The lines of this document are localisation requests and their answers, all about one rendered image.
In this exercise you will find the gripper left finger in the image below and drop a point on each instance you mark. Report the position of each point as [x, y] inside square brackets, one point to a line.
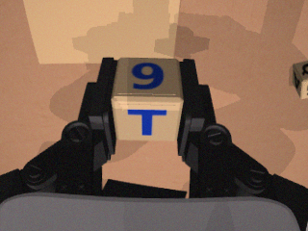
[85, 146]

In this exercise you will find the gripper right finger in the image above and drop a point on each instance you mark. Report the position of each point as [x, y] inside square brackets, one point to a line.
[218, 166]

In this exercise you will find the tan flat mat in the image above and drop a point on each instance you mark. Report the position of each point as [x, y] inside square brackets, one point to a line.
[86, 31]

